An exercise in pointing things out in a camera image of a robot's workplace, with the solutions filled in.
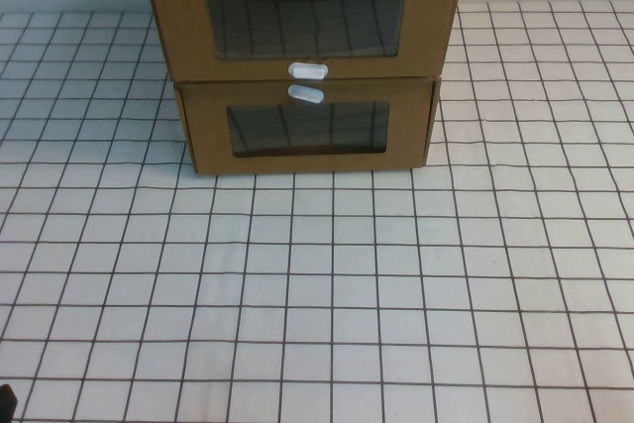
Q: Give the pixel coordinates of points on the cardboard drawer with window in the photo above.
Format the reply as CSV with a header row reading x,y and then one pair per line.
x,y
208,136
183,17

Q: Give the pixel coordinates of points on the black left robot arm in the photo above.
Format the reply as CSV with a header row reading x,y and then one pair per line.
x,y
7,395

